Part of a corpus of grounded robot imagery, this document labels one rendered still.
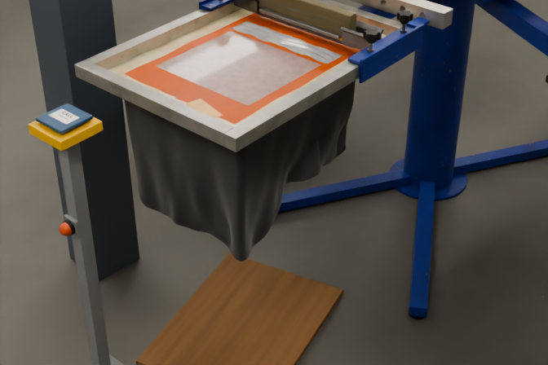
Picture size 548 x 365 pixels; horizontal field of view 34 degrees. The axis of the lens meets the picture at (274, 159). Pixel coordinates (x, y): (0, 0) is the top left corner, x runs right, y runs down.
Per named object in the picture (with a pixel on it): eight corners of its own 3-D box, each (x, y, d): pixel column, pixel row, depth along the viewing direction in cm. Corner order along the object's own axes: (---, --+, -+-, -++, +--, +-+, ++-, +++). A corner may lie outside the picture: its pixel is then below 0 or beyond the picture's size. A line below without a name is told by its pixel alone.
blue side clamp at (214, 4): (211, 27, 269) (210, 5, 265) (199, 23, 272) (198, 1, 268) (276, -3, 288) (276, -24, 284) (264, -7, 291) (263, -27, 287)
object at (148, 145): (243, 266, 240) (240, 129, 217) (130, 202, 265) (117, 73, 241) (250, 260, 242) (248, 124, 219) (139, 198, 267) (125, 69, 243)
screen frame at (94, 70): (236, 152, 208) (236, 138, 206) (75, 76, 240) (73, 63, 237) (420, 41, 258) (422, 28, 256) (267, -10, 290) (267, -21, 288)
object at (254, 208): (249, 260, 241) (245, 125, 218) (238, 254, 243) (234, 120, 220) (350, 186, 271) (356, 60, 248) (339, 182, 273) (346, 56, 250)
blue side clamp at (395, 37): (361, 83, 238) (363, 59, 235) (346, 77, 241) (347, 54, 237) (422, 46, 258) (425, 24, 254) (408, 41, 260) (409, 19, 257)
